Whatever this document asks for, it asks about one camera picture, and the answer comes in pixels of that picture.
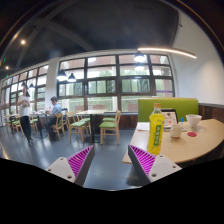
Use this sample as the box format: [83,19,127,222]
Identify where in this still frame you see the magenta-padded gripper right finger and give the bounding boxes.
[127,144,183,187]

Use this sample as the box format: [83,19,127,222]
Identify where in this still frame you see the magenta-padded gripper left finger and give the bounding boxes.
[45,144,96,187]

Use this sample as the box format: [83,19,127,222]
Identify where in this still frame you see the yellow drink bottle orange cap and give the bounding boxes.
[147,102,166,156]

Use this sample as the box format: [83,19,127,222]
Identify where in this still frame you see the white ceramic mug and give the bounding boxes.
[169,123,183,139]

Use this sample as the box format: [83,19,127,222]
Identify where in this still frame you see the white paper sheets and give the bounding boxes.
[136,121,151,132]

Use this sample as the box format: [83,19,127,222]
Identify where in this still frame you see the tablet in black case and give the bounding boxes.
[161,108,179,128]

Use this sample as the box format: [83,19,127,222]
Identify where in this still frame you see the person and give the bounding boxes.
[16,84,34,145]
[44,96,63,141]

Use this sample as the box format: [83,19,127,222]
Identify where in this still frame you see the white footed bowl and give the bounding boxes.
[185,114,203,129]

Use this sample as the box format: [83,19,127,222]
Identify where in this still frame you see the wooden chairs with green seats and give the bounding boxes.
[4,109,123,145]

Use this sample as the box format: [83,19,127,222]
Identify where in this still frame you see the wooden dining table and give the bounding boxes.
[75,109,116,143]

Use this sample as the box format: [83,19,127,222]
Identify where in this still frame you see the green upholstered bench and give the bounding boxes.
[137,97,200,123]

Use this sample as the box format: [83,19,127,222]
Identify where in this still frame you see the black pendant lamps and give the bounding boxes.
[28,50,148,91]

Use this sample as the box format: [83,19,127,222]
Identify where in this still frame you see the curved linear ceiling light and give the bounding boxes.
[137,46,198,60]

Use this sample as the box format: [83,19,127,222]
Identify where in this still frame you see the dark-framed window wall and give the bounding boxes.
[0,53,176,114]

